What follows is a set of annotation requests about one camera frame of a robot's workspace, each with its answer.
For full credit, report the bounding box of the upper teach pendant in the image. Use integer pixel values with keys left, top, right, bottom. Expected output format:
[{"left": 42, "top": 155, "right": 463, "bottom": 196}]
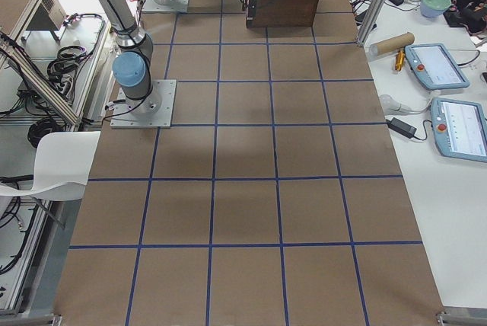
[{"left": 404, "top": 43, "right": 470, "bottom": 91}]

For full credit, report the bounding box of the black power brick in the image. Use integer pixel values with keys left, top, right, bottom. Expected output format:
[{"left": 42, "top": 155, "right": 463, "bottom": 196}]
[{"left": 386, "top": 117, "right": 417, "bottom": 139}]

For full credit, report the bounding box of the gold cylindrical tool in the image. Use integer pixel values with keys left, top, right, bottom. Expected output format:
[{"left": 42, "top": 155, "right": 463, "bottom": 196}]
[{"left": 394, "top": 48, "right": 405, "bottom": 72}]

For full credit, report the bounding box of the green bowl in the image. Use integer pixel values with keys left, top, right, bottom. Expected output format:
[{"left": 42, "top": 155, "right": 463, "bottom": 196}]
[{"left": 420, "top": 0, "right": 452, "bottom": 18}]

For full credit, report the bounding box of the teach pendant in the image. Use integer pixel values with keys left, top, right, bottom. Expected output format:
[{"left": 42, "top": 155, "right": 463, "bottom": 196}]
[
  {"left": 430, "top": 97, "right": 486, "bottom": 162},
  {"left": 404, "top": 43, "right": 470, "bottom": 91}
]

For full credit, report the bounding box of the cardboard tube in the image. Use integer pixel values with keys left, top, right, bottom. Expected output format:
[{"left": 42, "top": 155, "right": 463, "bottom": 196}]
[{"left": 369, "top": 32, "right": 415, "bottom": 56}]

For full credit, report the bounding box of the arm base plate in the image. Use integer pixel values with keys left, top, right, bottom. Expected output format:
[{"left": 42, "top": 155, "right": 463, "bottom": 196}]
[
  {"left": 142, "top": 0, "right": 189, "bottom": 13},
  {"left": 110, "top": 79, "right": 177, "bottom": 129}
]

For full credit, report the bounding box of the brown paper table mat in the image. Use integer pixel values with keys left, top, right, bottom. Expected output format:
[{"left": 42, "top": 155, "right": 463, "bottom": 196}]
[{"left": 54, "top": 0, "right": 442, "bottom": 325}]

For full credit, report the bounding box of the white paper sheet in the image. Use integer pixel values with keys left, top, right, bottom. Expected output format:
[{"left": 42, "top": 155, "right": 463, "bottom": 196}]
[{"left": 1, "top": 131, "right": 100, "bottom": 201}]

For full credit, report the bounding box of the lower teach pendant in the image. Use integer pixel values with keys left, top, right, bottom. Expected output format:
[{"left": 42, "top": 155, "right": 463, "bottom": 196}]
[{"left": 430, "top": 97, "right": 486, "bottom": 162}]

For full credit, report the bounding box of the white light bulb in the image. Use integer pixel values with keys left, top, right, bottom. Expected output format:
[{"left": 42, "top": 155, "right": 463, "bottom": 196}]
[{"left": 379, "top": 94, "right": 412, "bottom": 115}]

